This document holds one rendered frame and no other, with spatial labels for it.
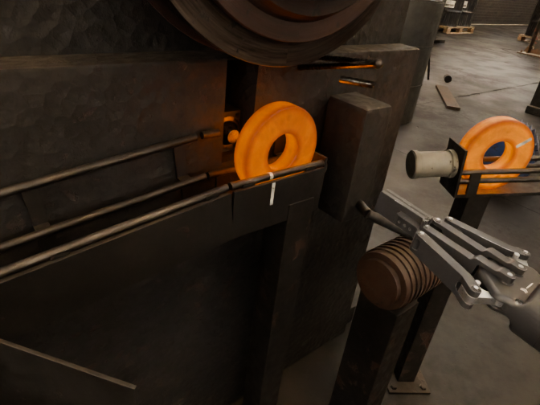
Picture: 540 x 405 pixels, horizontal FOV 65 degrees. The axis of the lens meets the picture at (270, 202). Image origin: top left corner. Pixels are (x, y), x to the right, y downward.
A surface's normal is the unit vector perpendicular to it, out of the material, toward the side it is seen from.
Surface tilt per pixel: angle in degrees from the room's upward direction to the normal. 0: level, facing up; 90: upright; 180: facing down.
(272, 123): 90
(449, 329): 0
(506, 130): 90
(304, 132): 90
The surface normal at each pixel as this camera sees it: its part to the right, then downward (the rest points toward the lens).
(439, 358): 0.11, -0.87
